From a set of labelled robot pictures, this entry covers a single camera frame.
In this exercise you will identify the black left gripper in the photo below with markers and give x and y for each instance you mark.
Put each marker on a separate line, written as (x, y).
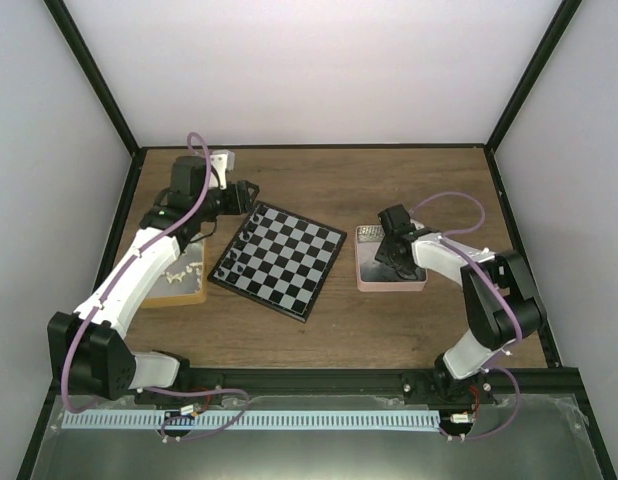
(240, 199)

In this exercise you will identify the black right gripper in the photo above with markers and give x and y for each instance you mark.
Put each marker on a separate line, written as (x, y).
(382, 256)

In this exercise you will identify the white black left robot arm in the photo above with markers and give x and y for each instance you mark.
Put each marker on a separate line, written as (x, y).
(88, 351)

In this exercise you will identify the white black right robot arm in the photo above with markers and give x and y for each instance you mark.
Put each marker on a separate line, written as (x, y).
(502, 303)

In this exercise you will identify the white chess pieces in tray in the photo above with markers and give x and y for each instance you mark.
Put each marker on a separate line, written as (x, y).
(189, 270)

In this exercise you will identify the pink rimmed metal tray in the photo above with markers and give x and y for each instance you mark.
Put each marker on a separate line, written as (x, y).
(374, 276)

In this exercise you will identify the black and white chessboard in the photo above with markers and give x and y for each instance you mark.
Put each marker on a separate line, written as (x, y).
(286, 260)

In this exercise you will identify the orange rimmed metal tray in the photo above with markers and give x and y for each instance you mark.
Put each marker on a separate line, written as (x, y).
(183, 283)

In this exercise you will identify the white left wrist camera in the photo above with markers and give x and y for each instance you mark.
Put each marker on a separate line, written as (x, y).
(222, 162)

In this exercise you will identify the black enclosure frame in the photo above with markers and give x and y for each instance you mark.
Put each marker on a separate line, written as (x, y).
(334, 204)

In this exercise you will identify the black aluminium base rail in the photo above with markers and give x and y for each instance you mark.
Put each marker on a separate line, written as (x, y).
(415, 386)

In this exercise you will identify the light blue slotted cable duct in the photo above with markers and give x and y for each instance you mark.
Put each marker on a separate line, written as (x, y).
(410, 420)

